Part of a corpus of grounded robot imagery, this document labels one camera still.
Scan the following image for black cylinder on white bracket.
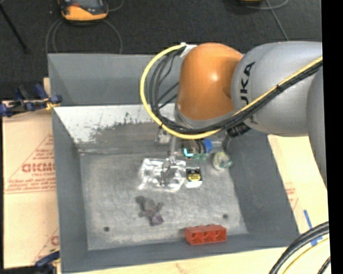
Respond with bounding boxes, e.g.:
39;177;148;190
222;124;253;150

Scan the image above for brown cardboard board red print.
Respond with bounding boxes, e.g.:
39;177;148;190
0;88;330;270

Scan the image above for grey and purple toy animal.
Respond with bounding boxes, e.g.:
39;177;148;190
135;194;166;227

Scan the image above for red toy brick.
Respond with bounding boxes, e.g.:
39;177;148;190
184;224;228;246

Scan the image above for white black yellow small box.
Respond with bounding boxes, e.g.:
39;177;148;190
184;166;204;189

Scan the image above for clear plastic packet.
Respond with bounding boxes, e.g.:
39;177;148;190
136;156;188;194

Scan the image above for grey metal bin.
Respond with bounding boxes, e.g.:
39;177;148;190
47;44;302;273

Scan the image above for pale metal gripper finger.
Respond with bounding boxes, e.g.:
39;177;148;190
168;158;180;185
160;161;171;188

